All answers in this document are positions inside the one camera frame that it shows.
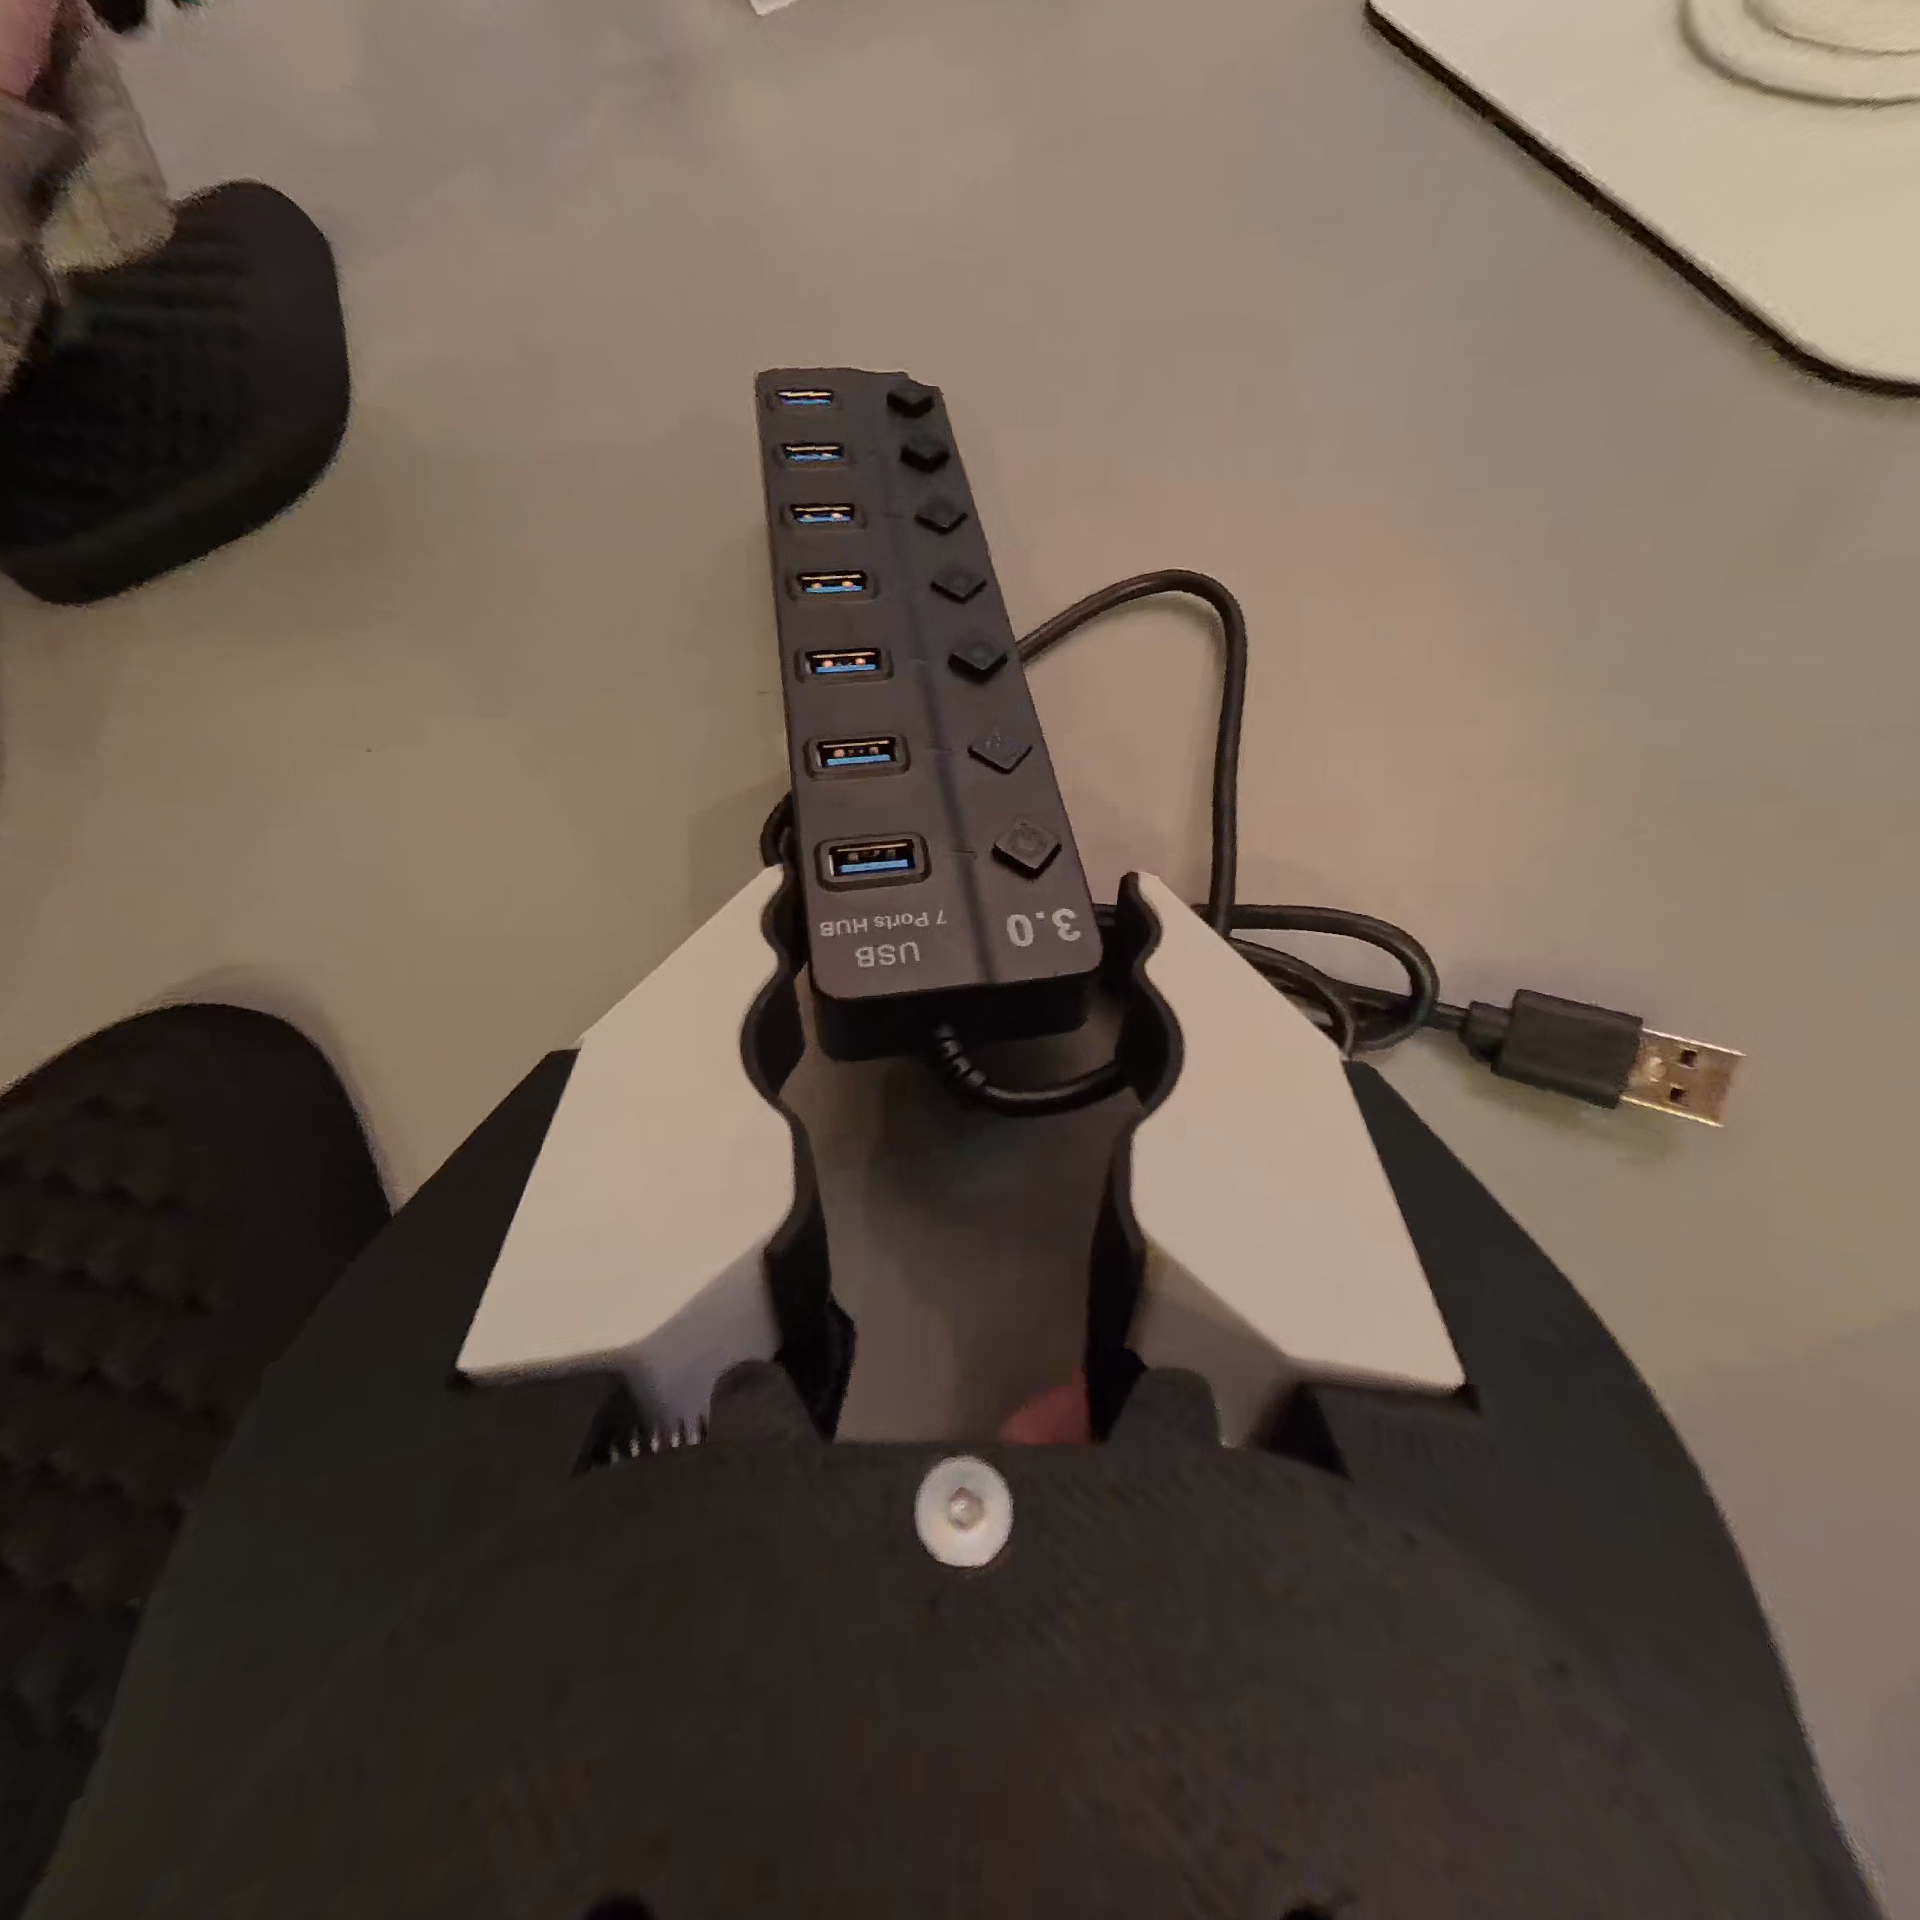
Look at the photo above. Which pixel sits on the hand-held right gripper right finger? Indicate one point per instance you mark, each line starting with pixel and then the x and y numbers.
pixel 1292 1233

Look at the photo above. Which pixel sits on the black wrist rest pad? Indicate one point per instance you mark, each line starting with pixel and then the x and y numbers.
pixel 150 1442
pixel 163 407

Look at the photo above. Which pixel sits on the white stand base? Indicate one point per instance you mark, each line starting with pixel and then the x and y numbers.
pixel 1678 150

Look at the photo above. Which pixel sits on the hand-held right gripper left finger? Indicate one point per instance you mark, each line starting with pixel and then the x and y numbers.
pixel 646 1200

